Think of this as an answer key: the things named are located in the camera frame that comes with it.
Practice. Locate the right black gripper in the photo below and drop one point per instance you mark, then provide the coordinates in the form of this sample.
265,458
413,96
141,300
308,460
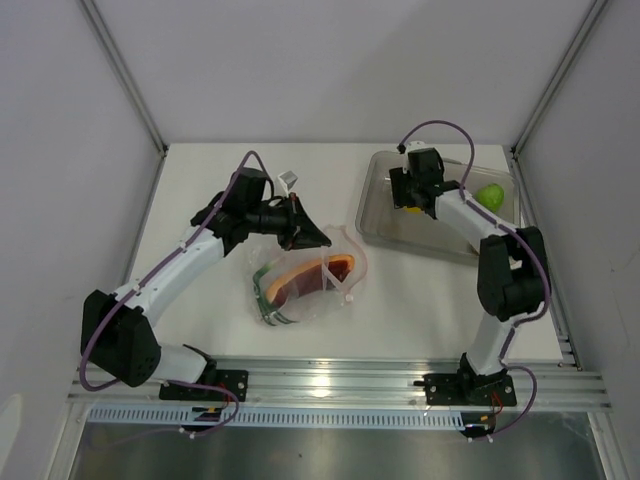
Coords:
398,178

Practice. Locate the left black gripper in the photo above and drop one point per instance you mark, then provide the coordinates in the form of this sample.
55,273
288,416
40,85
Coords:
300,231

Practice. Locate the red meat slice toy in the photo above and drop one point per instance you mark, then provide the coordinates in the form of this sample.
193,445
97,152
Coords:
313,276

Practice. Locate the clear zip top bag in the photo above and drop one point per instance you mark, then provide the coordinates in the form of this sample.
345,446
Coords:
321,303

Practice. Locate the green guava toy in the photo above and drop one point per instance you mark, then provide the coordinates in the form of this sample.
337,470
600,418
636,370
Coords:
490,197

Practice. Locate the green onion toy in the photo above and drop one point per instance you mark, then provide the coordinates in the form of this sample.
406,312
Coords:
270,313

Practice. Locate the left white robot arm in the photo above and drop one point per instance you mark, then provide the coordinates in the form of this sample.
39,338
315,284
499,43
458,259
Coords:
118,328

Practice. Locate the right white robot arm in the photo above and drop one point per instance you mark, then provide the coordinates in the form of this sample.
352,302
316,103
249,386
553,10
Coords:
513,283

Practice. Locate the clear plastic tray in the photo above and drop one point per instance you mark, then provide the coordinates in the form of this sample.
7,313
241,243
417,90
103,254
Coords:
381,224

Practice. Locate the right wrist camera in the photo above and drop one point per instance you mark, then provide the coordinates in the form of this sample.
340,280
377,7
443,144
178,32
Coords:
412,147

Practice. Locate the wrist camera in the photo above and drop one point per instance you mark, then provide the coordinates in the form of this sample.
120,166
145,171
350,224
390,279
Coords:
412,147
285,183

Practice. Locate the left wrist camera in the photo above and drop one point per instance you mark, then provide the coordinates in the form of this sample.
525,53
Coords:
285,183

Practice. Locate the aluminium mounting rail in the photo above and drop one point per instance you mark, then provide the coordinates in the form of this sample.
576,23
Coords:
389,385

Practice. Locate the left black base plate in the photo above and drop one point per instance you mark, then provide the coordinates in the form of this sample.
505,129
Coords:
234,381

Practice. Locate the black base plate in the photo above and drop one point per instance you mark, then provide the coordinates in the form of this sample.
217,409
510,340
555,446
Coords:
234,381
448,389

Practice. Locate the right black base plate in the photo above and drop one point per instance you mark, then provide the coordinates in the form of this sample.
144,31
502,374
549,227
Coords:
448,389

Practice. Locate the white slotted cable duct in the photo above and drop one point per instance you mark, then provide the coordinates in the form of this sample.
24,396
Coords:
275,417

